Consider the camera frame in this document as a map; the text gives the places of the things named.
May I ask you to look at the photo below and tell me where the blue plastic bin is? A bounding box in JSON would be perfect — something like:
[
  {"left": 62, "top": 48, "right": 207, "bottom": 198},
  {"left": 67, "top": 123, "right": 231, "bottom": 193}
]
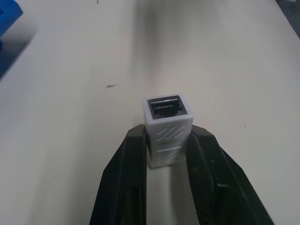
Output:
[{"left": 0, "top": 0, "right": 24, "bottom": 79}]

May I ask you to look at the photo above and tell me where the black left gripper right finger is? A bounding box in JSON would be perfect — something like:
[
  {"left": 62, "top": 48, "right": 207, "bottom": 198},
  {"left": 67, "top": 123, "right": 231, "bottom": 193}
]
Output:
[{"left": 181, "top": 125, "right": 280, "bottom": 225}]

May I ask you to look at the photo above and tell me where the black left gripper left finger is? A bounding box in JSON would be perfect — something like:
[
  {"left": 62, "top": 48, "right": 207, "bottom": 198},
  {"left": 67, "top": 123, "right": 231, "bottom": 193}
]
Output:
[{"left": 88, "top": 124, "right": 151, "bottom": 225}]

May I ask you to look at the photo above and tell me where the white ethernet coupler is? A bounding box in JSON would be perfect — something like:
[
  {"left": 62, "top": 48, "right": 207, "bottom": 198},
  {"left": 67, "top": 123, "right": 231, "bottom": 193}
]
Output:
[{"left": 142, "top": 93, "right": 194, "bottom": 168}]

